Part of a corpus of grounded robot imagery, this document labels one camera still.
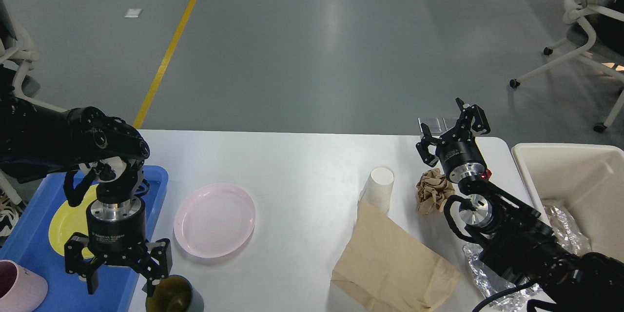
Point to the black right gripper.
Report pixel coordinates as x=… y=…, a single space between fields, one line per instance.
x=457 y=151

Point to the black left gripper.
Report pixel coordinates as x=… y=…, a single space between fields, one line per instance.
x=116 y=236

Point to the dark teal mug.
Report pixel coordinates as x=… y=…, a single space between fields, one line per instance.
x=175 y=294

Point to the pink plate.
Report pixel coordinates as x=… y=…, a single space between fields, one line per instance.
x=215 y=220

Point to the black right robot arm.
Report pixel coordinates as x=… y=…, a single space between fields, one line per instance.
x=516 y=244

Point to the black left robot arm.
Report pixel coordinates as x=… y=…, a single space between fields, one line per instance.
x=89 y=146

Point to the crumpled brown paper ball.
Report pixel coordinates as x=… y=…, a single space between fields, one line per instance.
x=433 y=191

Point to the yellow plate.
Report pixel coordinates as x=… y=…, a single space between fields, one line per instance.
x=68 y=220

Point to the blue plastic tray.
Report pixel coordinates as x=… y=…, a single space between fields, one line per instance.
x=28 y=245

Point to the white paper cup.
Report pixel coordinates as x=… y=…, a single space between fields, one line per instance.
x=378 y=188

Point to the pink mug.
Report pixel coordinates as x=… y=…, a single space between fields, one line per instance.
x=21 y=290

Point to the shoe on floor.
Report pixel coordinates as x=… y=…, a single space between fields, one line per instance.
x=9 y=216

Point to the white plastic bin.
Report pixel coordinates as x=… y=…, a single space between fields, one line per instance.
x=589 y=182

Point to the brown paper bag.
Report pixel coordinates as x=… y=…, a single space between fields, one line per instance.
x=385 y=269

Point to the crumpled aluminium foil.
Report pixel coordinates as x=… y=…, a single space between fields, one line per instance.
x=568 y=236

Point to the white office chair right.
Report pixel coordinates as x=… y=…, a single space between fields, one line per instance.
x=583 y=18

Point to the white office chair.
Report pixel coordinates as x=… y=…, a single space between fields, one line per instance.
x=17 y=46
x=583 y=18

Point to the white office chair left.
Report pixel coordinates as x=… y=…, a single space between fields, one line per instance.
x=17 y=46

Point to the white paper scrap on floor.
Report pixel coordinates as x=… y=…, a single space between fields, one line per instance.
x=133 y=13

